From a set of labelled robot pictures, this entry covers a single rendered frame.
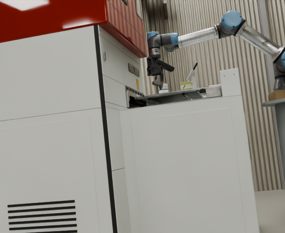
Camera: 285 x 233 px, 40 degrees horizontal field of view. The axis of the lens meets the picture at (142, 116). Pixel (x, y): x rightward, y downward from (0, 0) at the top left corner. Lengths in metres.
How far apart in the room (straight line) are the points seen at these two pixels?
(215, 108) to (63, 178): 0.81
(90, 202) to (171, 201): 0.40
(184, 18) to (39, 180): 3.30
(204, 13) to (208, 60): 0.57
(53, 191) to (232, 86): 1.02
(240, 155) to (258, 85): 2.85
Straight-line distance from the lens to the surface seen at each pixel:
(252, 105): 4.70
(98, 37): 1.92
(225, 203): 1.96
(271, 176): 4.73
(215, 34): 2.61
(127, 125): 2.02
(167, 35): 2.46
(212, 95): 2.19
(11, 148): 2.06
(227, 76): 2.02
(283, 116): 2.56
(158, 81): 2.42
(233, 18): 2.48
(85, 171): 1.88
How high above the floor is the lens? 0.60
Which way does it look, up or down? 5 degrees up
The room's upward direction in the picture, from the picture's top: 6 degrees counter-clockwise
